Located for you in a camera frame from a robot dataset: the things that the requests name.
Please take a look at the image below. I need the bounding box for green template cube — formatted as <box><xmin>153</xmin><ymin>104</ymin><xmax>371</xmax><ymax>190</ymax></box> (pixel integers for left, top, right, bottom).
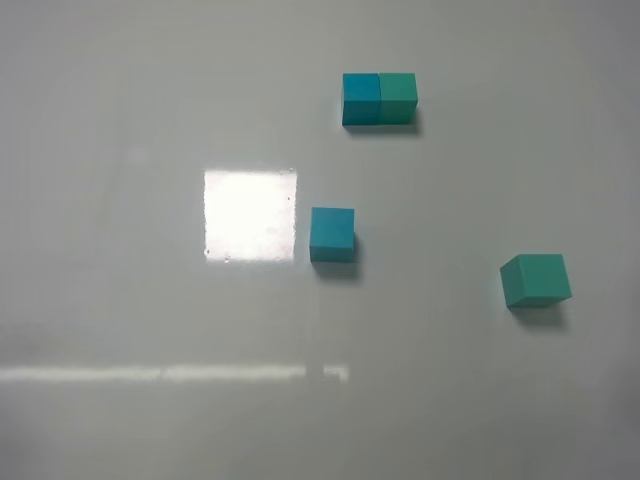
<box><xmin>379</xmin><ymin>72</ymin><xmax>418</xmax><ymax>125</ymax></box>

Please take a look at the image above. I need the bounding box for green loose cube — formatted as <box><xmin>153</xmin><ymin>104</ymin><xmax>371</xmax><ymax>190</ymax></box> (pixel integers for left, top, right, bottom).
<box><xmin>500</xmin><ymin>254</ymin><xmax>572</xmax><ymax>309</ymax></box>

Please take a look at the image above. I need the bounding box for blue template cube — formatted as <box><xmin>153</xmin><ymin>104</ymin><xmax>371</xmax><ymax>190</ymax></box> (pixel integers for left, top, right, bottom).
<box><xmin>342</xmin><ymin>73</ymin><xmax>382</xmax><ymax>126</ymax></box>

